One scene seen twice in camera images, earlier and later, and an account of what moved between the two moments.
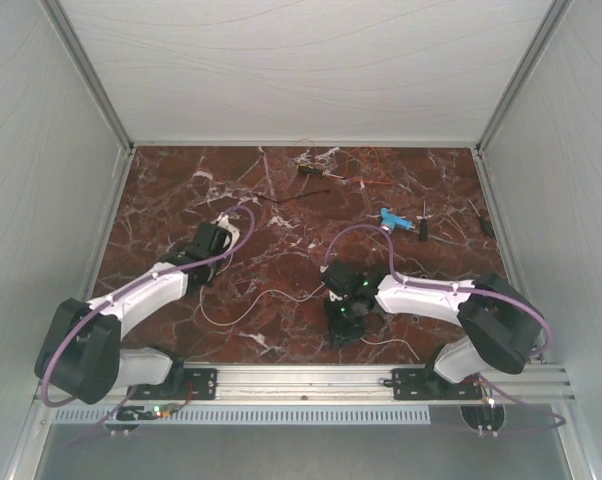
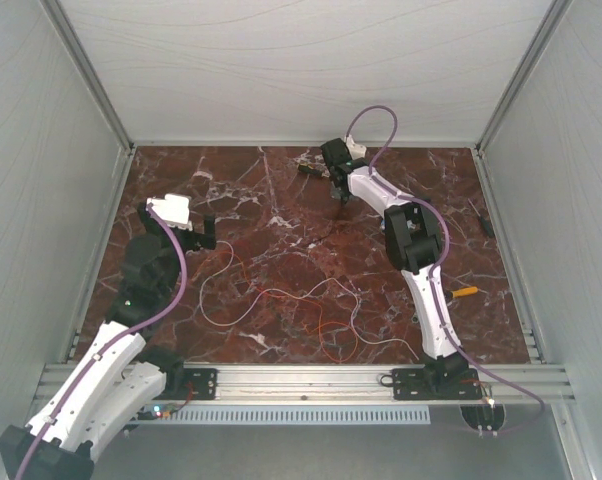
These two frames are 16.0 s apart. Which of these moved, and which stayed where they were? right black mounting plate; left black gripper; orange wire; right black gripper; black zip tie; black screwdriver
Moved: left black gripper; right black gripper; black zip tie; orange wire
Stayed: black screwdriver; right black mounting plate
